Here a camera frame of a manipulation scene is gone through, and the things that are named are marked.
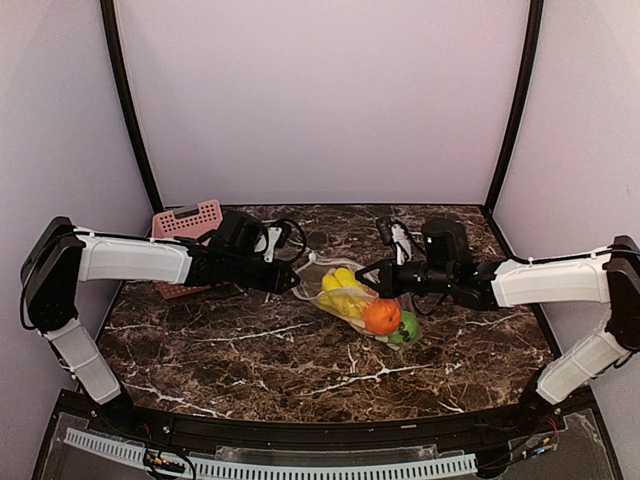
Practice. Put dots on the white slotted cable duct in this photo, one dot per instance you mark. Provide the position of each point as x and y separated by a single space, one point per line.
245 463

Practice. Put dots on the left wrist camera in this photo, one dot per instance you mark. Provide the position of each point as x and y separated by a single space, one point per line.
243 234

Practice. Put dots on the black frame post left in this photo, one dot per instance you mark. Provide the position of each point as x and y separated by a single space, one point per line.
120 75

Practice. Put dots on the black frame post right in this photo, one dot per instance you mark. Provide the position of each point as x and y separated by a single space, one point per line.
519 98

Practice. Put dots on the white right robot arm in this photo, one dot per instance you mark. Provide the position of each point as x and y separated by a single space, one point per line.
607 276

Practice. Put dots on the black frame post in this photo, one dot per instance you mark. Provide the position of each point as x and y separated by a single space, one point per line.
519 98
120 75

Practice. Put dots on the yellow fake lemon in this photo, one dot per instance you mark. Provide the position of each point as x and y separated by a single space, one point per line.
338 279

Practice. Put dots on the pink perforated plastic basket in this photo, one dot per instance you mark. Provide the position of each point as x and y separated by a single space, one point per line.
191 222

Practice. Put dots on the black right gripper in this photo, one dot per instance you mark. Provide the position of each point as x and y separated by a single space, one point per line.
389 290

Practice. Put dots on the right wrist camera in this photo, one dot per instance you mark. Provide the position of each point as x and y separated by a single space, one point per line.
444 241

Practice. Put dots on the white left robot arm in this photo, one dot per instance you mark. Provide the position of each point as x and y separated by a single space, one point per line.
67 261

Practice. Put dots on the yellow fake banana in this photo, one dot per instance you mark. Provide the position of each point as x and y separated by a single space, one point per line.
346 303

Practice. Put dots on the black front rail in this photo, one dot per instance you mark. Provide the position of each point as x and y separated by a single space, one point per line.
480 431

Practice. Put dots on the orange fake fruit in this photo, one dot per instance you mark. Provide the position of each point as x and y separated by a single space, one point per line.
382 316

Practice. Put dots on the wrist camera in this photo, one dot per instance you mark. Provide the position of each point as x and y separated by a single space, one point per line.
243 234
444 241

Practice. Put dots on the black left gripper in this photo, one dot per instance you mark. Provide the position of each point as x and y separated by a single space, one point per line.
276 283

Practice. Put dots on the green fake watermelon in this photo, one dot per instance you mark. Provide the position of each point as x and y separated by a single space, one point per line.
407 331

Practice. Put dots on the clear zip top bag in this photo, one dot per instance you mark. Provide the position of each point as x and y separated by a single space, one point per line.
310 287

